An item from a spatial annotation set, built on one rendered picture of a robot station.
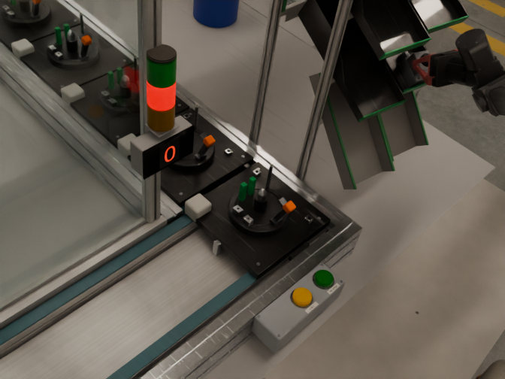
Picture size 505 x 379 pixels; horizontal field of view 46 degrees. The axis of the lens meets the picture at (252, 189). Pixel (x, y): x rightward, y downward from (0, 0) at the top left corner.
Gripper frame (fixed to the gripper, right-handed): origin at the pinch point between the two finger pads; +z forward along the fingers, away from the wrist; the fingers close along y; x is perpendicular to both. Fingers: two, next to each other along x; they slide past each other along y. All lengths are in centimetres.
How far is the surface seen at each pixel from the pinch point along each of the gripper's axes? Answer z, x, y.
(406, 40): -7.3, -7.5, 12.3
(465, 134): 112, 77, -146
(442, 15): -3.3, -10.5, -1.3
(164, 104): -3, -3, 64
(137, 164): 2, 9, 69
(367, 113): -1.5, 8.3, 17.4
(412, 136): 9.8, 21.9, -7.7
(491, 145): 100, 82, -154
